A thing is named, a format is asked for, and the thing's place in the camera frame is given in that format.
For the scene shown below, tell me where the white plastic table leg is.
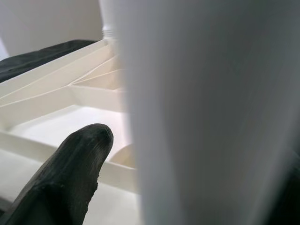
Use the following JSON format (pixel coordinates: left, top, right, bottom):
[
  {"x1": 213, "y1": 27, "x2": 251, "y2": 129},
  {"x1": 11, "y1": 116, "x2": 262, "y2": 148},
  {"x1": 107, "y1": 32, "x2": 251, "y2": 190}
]
[
  {"x1": 98, "y1": 0, "x2": 122, "y2": 42},
  {"x1": 117, "y1": 0, "x2": 300, "y2": 225}
]

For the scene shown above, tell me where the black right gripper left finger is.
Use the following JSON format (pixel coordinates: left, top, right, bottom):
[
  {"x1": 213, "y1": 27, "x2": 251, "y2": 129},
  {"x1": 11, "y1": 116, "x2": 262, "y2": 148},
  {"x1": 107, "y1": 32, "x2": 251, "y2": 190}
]
[{"x1": 0, "y1": 123, "x2": 114, "y2": 225}]

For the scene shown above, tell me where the white plastic table top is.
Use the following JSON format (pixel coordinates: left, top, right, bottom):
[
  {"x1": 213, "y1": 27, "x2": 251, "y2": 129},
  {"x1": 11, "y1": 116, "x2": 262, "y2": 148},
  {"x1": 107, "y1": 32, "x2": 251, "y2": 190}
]
[{"x1": 0, "y1": 38, "x2": 141, "y2": 225}]

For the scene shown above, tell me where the black table cloth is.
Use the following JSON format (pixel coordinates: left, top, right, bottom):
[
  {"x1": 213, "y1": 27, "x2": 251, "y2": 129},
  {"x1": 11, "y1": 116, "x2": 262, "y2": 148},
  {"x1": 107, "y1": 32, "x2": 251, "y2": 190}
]
[{"x1": 0, "y1": 39, "x2": 98, "y2": 84}]

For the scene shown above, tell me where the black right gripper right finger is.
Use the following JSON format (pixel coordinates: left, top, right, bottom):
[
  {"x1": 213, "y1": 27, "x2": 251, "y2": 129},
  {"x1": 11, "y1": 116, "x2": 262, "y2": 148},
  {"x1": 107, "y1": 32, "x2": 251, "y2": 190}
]
[{"x1": 276, "y1": 161, "x2": 300, "y2": 225}]

